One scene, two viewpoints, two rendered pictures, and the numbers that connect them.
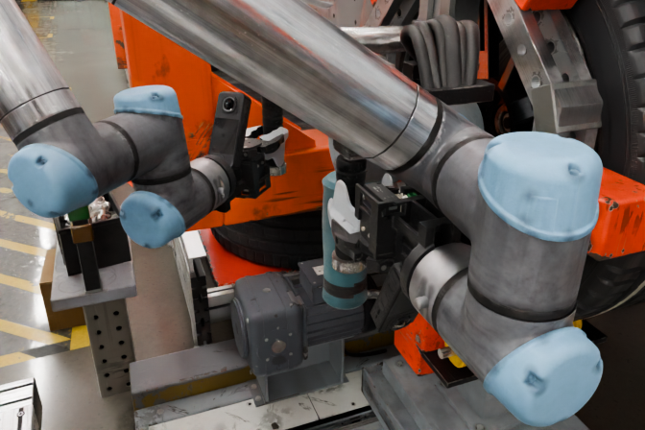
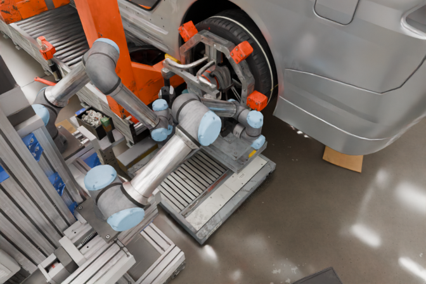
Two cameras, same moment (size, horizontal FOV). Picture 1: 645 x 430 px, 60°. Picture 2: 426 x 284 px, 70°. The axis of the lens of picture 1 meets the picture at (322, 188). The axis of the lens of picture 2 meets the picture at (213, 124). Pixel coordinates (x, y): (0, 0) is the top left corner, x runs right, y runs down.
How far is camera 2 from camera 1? 1.08 m
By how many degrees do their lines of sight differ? 31
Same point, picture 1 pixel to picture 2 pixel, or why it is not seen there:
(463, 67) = (228, 80)
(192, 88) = (127, 73)
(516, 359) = (255, 142)
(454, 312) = (243, 136)
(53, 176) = (165, 134)
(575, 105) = (250, 83)
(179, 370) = (134, 154)
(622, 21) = (256, 63)
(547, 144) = (255, 114)
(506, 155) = (251, 119)
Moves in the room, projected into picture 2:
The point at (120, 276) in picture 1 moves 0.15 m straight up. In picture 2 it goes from (116, 135) to (111, 119)
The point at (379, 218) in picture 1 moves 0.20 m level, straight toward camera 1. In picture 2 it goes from (224, 121) to (239, 149)
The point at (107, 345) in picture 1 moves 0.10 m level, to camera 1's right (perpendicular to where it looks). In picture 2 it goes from (106, 154) to (120, 150)
